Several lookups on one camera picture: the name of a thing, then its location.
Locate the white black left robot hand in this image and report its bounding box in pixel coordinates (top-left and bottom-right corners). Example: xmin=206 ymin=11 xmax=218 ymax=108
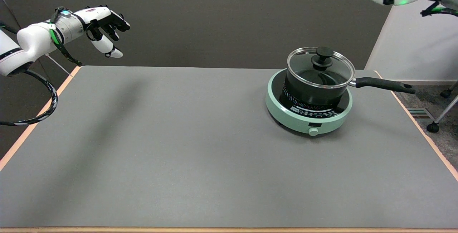
xmin=83 ymin=5 xmax=131 ymax=59

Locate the glass pot lid black knob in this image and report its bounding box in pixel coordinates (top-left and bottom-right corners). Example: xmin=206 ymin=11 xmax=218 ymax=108
xmin=286 ymin=46 xmax=356 ymax=89

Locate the black chair caster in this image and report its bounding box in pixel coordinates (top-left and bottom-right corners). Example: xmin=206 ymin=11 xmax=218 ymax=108
xmin=440 ymin=81 xmax=458 ymax=98

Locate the floor vent grille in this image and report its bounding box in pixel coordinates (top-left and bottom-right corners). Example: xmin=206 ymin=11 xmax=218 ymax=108
xmin=407 ymin=108 xmax=435 ymax=121

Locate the metal chair leg with caster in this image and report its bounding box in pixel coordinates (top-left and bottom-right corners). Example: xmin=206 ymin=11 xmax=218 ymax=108
xmin=427 ymin=95 xmax=458 ymax=133

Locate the mint green induction cooker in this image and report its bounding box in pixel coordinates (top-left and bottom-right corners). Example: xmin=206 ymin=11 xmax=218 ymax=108
xmin=265 ymin=68 xmax=353 ymax=136

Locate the black green left arm cable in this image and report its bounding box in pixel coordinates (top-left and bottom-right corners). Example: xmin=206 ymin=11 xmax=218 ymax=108
xmin=49 ymin=6 xmax=83 ymax=66

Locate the black sleeved cable loop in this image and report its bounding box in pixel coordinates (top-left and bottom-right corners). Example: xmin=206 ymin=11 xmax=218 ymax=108
xmin=0 ymin=69 xmax=58 ymax=126

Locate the black saucepan with handle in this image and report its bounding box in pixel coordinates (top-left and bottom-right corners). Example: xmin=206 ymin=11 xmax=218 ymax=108
xmin=284 ymin=61 xmax=416 ymax=106

